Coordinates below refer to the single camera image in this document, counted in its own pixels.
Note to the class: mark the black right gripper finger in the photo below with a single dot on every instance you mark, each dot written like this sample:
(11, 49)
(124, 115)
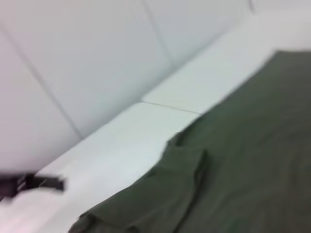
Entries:
(48, 184)

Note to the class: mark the dark green t-shirt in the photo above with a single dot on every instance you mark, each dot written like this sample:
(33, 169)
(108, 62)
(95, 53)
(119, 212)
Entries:
(230, 157)

